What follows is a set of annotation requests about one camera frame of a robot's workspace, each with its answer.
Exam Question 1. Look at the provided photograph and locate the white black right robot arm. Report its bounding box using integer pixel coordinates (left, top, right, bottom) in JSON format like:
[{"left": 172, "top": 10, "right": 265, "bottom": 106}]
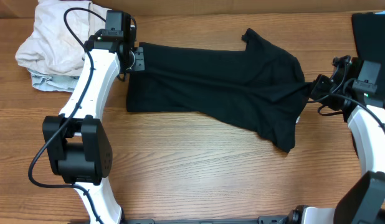
[{"left": 279, "top": 55, "right": 385, "bottom": 223}]

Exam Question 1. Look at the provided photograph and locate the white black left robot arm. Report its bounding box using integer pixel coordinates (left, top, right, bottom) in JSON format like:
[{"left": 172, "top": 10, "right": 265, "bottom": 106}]
[{"left": 28, "top": 10, "right": 145, "bottom": 223}]

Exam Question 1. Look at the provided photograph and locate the black t-shirt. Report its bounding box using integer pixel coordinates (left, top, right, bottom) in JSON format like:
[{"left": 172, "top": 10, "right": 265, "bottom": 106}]
[{"left": 126, "top": 29, "right": 310, "bottom": 152}]

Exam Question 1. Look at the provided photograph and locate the black garment pile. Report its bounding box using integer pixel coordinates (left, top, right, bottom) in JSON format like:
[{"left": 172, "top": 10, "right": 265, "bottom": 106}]
[{"left": 351, "top": 12, "right": 385, "bottom": 96}]

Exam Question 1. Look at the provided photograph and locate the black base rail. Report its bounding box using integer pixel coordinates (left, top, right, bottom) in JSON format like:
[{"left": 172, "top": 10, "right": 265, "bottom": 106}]
[{"left": 120, "top": 215, "right": 288, "bottom": 224}]

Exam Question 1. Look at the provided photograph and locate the light blue folded garment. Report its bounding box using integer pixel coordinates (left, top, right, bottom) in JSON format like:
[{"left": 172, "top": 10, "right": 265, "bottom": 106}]
[{"left": 27, "top": 68, "right": 78, "bottom": 92}]

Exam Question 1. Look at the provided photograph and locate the beige folded garment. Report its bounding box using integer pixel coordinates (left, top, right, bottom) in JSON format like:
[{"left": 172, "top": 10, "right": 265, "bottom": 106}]
[{"left": 15, "top": 0, "right": 108, "bottom": 77}]

